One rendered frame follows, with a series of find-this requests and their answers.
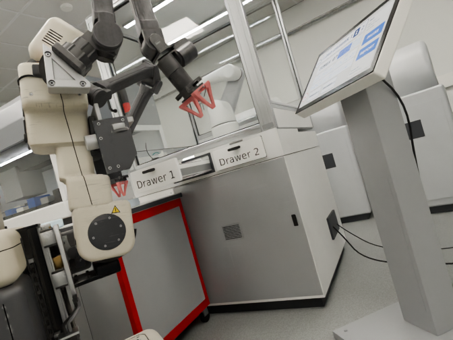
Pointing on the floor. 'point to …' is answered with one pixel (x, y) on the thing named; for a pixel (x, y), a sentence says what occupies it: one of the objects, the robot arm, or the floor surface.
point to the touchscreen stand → (398, 224)
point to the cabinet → (265, 233)
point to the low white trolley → (147, 280)
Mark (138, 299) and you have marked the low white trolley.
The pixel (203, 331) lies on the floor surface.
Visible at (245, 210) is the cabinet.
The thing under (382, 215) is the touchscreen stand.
